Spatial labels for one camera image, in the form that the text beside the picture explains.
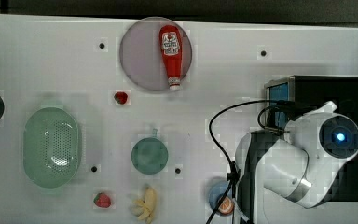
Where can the blue small bowl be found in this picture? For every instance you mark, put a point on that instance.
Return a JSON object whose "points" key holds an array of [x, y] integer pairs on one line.
{"points": [[217, 193]]}

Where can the black toaster oven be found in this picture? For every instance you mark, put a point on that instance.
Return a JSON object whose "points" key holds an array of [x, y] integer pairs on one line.
{"points": [[314, 91]]}

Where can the purple round plate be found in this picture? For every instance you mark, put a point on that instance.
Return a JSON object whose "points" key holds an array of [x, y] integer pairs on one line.
{"points": [[140, 55]]}

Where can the green measuring cup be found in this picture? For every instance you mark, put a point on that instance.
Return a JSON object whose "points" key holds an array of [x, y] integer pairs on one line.
{"points": [[150, 155]]}

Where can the peeled toy banana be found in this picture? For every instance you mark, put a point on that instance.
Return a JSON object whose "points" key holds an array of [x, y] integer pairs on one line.
{"points": [[144, 208]]}

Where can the toy strawberry near banana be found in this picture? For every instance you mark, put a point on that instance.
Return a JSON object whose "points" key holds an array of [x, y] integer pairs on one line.
{"points": [[102, 200]]}

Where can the toy orange slice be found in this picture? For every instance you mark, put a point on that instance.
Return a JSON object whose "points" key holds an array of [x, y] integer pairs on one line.
{"points": [[226, 207]]}

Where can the green perforated colander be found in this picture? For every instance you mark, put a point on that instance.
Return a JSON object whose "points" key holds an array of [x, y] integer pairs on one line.
{"points": [[51, 147]]}

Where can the red ketchup bottle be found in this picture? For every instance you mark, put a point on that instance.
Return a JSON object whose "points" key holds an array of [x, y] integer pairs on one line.
{"points": [[172, 55]]}

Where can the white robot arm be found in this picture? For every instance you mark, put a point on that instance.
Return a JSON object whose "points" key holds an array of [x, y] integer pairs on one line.
{"points": [[300, 163]]}

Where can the toy strawberry near plate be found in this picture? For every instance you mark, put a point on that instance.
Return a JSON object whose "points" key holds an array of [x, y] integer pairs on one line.
{"points": [[121, 97]]}

